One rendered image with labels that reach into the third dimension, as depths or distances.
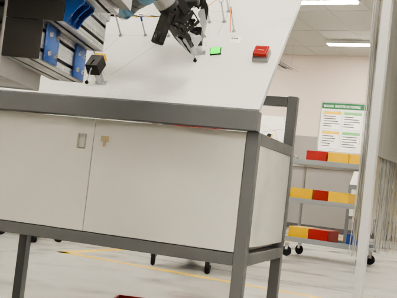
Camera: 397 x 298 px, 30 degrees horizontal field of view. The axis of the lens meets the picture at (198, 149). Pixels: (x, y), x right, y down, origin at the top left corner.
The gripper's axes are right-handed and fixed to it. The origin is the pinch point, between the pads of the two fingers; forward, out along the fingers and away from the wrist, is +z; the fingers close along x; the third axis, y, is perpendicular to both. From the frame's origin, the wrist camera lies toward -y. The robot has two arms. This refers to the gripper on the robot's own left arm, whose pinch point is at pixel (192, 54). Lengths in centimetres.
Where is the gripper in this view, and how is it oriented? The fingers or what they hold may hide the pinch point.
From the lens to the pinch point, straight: 255.7
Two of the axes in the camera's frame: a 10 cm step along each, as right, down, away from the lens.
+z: 4.8, 6.7, 5.7
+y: 6.7, -7.0, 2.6
